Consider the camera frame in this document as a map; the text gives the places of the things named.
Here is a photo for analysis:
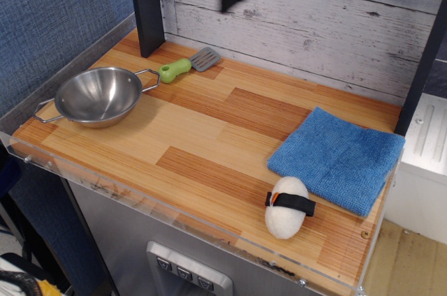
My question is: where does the green handled grey spatula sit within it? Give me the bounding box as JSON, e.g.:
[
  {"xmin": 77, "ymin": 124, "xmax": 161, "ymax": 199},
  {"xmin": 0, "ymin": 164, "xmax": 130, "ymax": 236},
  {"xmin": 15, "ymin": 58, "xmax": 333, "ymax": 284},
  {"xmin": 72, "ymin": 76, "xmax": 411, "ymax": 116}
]
[{"xmin": 158, "ymin": 47, "xmax": 221, "ymax": 84}]

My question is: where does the blue folded cloth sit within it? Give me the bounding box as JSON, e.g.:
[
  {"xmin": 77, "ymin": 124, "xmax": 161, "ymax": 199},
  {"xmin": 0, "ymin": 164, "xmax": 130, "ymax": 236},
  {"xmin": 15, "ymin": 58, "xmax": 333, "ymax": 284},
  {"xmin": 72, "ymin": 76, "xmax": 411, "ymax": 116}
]
[{"xmin": 268, "ymin": 108, "xmax": 405, "ymax": 217}]

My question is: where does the white plush sushi toy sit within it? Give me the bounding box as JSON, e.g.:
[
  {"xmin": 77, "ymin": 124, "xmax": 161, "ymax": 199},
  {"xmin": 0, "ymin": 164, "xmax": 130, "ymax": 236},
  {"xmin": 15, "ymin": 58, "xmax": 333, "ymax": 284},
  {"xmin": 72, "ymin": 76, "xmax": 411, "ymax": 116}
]
[{"xmin": 265, "ymin": 177, "xmax": 316, "ymax": 239}]

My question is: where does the clear acrylic edge guard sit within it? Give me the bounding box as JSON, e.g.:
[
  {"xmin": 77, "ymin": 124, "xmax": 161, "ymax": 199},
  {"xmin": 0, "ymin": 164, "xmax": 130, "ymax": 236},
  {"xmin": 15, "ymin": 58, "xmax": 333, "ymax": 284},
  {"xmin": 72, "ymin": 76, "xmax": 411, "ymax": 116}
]
[{"xmin": 0, "ymin": 131, "xmax": 366, "ymax": 296}]

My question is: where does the stainless steel cabinet front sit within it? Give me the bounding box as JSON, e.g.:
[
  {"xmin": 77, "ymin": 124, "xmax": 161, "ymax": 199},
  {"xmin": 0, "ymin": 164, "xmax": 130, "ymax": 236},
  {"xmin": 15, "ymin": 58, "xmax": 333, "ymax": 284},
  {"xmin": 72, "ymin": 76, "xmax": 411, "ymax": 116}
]
[{"xmin": 67, "ymin": 181, "xmax": 355, "ymax": 295}]

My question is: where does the white ribbed appliance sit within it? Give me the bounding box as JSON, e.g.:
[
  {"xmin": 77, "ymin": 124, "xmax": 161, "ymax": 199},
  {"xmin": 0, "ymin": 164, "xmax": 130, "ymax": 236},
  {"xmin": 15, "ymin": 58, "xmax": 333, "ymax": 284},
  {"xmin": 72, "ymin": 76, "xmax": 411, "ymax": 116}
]
[{"xmin": 385, "ymin": 94, "xmax": 446, "ymax": 244}]

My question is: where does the silver button control panel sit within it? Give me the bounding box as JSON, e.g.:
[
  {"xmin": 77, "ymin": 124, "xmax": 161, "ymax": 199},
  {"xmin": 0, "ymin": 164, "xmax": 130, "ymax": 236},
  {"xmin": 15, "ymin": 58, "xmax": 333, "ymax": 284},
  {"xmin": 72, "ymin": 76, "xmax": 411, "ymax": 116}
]
[{"xmin": 146, "ymin": 241, "xmax": 233, "ymax": 295}]

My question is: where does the yellow black object bottom-left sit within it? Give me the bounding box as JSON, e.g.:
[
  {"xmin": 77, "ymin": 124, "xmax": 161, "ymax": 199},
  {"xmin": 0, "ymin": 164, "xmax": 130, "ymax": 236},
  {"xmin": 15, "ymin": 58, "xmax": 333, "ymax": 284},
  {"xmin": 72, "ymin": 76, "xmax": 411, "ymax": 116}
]
[{"xmin": 1, "ymin": 270, "xmax": 63, "ymax": 296}]

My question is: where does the steel two-handled bowl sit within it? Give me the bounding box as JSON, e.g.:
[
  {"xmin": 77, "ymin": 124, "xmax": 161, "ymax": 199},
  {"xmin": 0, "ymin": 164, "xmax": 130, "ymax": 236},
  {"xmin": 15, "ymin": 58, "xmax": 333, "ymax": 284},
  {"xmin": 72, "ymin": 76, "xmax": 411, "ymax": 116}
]
[{"xmin": 33, "ymin": 67, "xmax": 161, "ymax": 128}]

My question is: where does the dark right vertical post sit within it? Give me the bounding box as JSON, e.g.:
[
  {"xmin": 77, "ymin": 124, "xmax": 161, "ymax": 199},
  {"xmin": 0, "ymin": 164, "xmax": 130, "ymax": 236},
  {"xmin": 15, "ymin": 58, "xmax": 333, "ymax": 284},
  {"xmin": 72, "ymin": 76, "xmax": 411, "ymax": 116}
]
[{"xmin": 394, "ymin": 0, "xmax": 446, "ymax": 136}]

